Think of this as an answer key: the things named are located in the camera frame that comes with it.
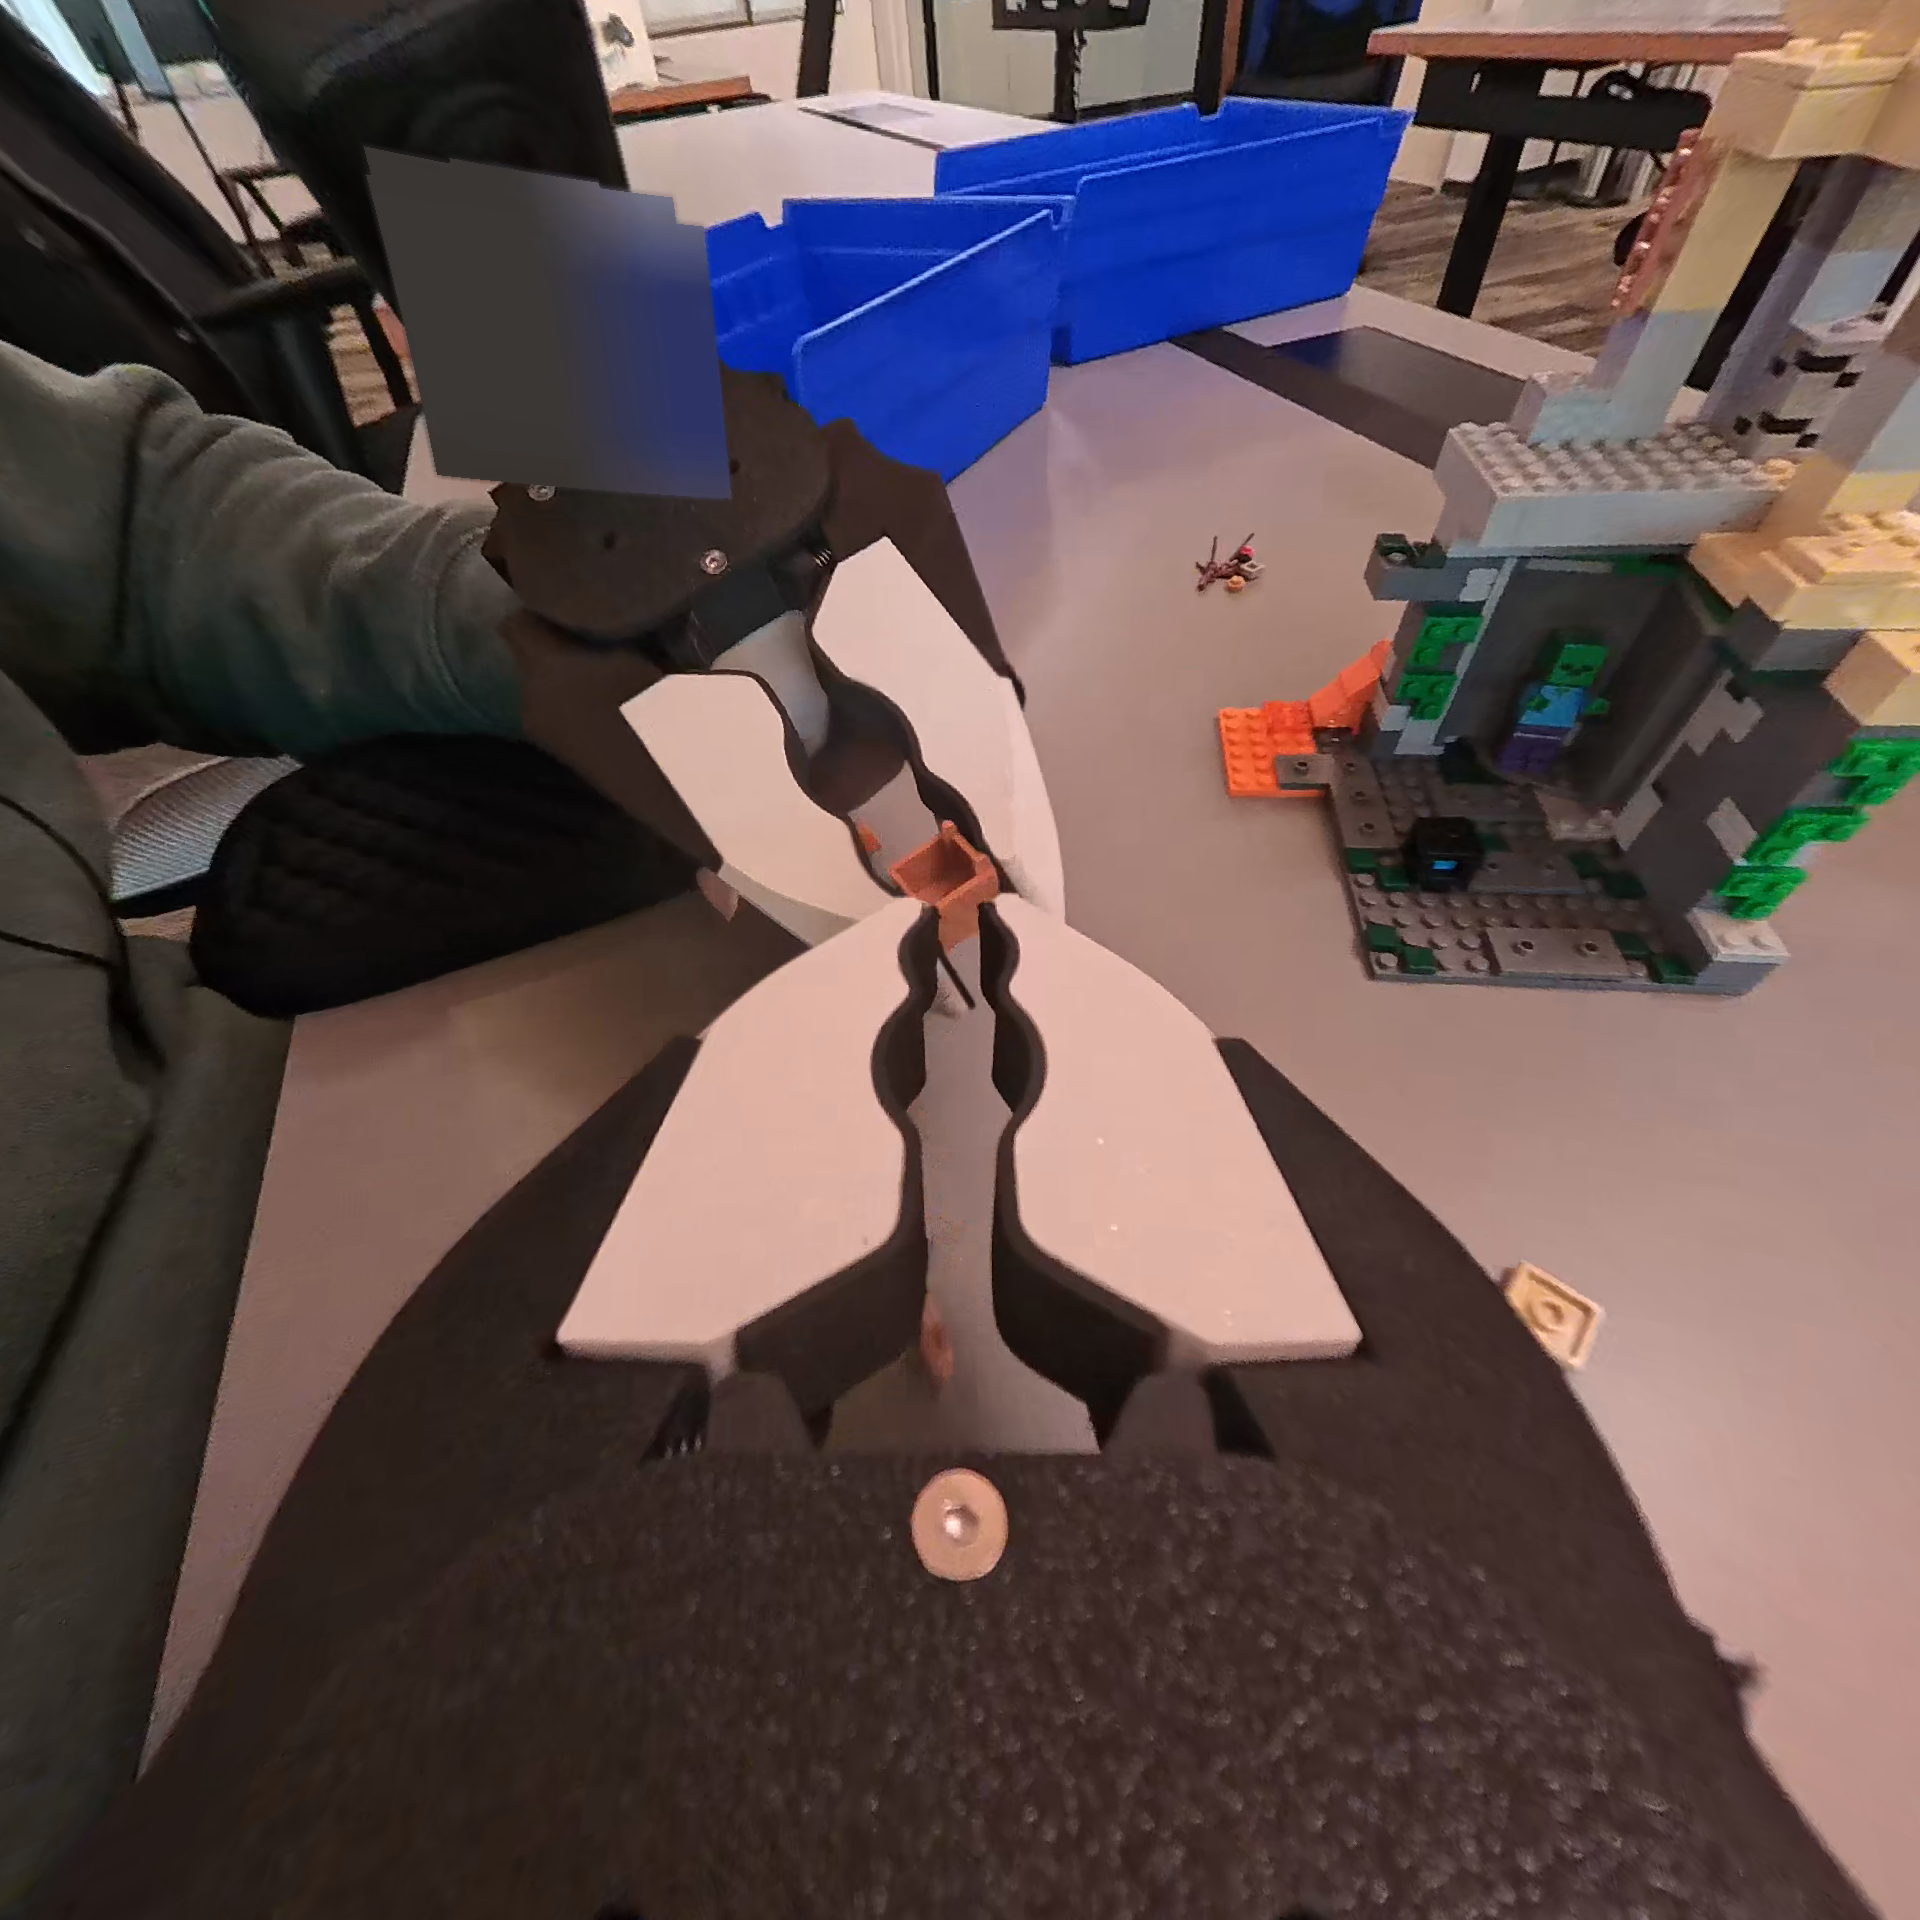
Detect brown toy chest piece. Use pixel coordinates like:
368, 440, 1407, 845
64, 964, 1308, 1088
889, 823, 1001, 909

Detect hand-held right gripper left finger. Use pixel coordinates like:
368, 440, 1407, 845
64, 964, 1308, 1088
555, 895, 936, 1454

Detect toy brick tower model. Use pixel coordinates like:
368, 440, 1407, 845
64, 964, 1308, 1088
1341, 0, 1920, 996

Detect orange toy brick plate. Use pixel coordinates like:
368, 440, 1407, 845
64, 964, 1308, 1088
1217, 641, 1396, 799

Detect grey desk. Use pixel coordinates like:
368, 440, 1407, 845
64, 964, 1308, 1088
141, 286, 1920, 1906

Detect tan square tile plate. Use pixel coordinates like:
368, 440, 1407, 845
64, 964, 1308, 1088
1504, 1263, 1604, 1369

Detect wooden office table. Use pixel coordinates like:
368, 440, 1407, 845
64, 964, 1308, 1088
1367, 22, 1795, 308

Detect person's left forearm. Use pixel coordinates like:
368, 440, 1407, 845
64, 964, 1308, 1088
0, 343, 528, 751

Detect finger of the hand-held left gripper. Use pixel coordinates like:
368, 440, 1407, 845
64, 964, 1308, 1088
803, 535, 1069, 916
619, 666, 912, 950

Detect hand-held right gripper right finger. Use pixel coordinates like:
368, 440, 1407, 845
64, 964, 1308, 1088
980, 894, 1367, 1454

